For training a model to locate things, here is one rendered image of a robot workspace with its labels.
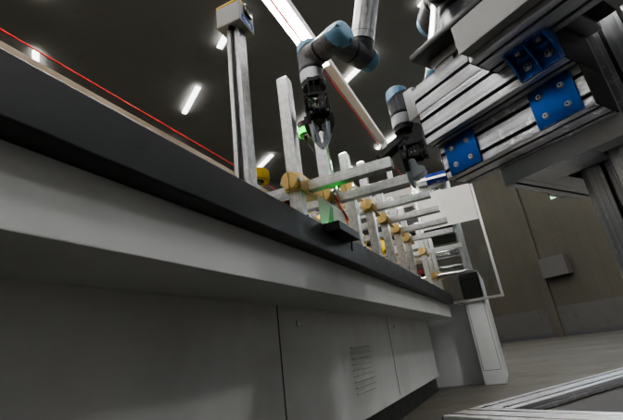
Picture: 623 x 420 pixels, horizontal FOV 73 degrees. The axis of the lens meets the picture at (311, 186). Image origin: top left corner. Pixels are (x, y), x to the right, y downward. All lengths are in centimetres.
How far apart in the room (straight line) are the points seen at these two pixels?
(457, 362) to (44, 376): 346
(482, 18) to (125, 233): 73
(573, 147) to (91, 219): 90
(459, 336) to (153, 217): 345
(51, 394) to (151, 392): 20
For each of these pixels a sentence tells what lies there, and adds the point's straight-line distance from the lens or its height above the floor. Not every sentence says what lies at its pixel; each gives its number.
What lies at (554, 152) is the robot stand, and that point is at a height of 70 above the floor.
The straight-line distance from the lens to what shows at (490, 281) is 377.
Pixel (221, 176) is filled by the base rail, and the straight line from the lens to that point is 77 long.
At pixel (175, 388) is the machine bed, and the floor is 34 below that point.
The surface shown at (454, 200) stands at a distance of 392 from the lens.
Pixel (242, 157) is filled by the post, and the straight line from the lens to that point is 94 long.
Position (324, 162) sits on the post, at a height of 96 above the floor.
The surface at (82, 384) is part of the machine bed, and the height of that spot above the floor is 37.
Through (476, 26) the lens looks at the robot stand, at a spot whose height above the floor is 91.
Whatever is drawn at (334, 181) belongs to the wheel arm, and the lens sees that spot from 115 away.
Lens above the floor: 36
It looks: 22 degrees up
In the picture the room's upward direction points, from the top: 8 degrees counter-clockwise
